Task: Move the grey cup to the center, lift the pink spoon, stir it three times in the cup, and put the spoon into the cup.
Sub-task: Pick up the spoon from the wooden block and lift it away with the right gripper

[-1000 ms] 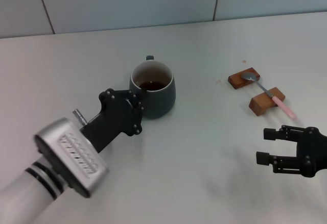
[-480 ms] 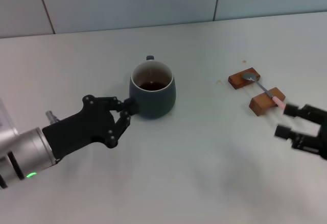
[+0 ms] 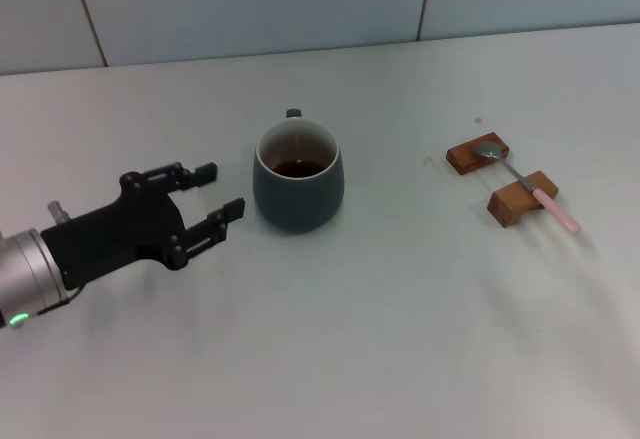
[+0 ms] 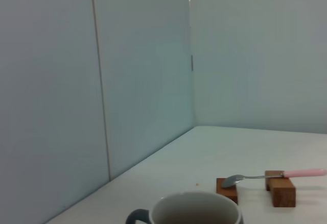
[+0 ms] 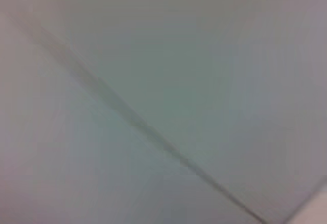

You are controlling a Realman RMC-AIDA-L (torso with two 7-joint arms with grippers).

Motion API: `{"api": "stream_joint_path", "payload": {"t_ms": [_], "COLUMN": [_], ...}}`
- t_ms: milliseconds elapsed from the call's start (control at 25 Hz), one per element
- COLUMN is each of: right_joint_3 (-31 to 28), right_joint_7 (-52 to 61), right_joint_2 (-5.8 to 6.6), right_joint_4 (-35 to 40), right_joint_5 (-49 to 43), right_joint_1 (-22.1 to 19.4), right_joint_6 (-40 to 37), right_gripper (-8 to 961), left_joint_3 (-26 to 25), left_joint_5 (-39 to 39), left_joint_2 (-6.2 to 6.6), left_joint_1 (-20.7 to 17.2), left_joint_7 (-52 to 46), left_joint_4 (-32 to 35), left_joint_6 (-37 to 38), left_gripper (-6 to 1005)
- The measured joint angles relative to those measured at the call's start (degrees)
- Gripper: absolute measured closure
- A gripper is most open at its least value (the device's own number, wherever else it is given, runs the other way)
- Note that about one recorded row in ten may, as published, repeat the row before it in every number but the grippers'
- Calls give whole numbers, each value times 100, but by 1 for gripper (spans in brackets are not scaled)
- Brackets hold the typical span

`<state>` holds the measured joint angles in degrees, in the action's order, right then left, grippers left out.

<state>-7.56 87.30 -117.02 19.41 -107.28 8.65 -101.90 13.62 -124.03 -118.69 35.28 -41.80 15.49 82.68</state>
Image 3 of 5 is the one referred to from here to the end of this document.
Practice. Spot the grey ceramic mug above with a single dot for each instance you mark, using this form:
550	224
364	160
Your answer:
297	204

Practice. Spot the flat brown wooden block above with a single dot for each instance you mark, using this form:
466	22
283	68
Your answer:
462	159

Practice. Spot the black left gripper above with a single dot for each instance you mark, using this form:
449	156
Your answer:
120	231

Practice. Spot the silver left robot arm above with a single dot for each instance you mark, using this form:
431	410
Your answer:
25	274

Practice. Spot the dark brown tea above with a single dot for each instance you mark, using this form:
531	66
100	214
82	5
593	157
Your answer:
297	169

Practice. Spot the silver left connector stub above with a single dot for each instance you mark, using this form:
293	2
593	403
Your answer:
56	210

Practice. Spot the notched brown wooden block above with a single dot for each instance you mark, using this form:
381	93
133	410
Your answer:
510	204

